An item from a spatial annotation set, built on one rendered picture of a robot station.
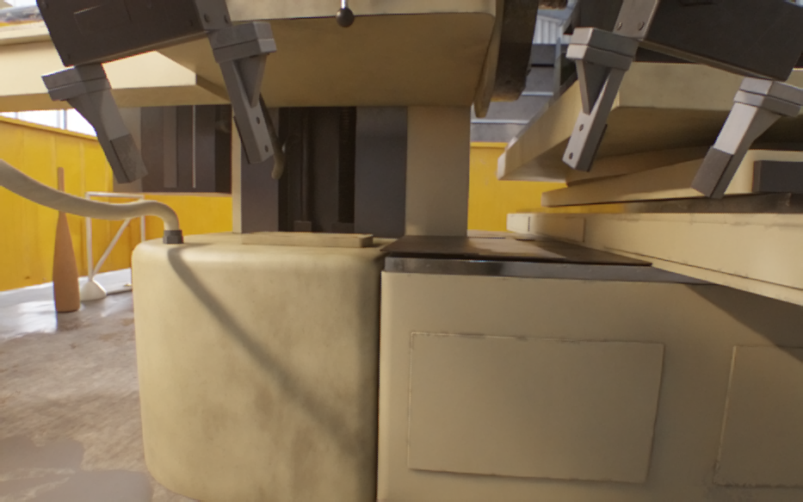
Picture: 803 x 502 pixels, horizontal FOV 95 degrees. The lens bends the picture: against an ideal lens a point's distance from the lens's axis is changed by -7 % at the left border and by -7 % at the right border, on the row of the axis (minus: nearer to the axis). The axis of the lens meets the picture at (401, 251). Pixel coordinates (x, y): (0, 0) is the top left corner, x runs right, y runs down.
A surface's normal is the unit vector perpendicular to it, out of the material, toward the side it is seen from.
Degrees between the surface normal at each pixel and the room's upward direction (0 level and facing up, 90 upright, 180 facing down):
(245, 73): 113
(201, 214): 90
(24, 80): 90
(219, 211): 90
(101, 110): 83
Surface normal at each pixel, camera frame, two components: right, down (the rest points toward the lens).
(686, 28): 0.04, 0.48
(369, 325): 0.52, 0.09
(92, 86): 0.98, -0.09
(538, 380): -0.11, 0.09
